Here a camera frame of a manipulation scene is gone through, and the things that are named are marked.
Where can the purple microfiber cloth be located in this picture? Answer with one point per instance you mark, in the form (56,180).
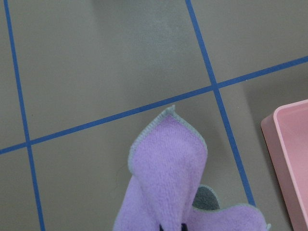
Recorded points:
(167,161)

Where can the pink plastic bin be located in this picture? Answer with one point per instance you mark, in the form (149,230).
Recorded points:
(286,134)

